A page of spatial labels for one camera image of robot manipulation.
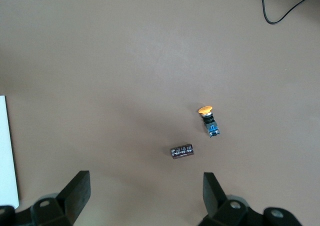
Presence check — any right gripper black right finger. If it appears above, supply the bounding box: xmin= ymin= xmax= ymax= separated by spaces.
xmin=198 ymin=172 xmax=263 ymax=226

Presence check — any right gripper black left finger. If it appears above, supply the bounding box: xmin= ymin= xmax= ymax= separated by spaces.
xmin=29 ymin=170 xmax=91 ymax=226

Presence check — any yellow mushroom push button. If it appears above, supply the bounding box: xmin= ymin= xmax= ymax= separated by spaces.
xmin=197 ymin=105 xmax=222 ymax=138

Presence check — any white drawer cabinet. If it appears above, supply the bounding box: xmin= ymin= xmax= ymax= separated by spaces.
xmin=0 ymin=95 xmax=20 ymax=210

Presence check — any dark brown cylindrical capacitor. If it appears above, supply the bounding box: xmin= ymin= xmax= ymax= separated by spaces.
xmin=170 ymin=143 xmax=195 ymax=160

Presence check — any black looped table cable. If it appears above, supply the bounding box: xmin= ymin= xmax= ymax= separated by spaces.
xmin=257 ymin=0 xmax=315 ymax=25

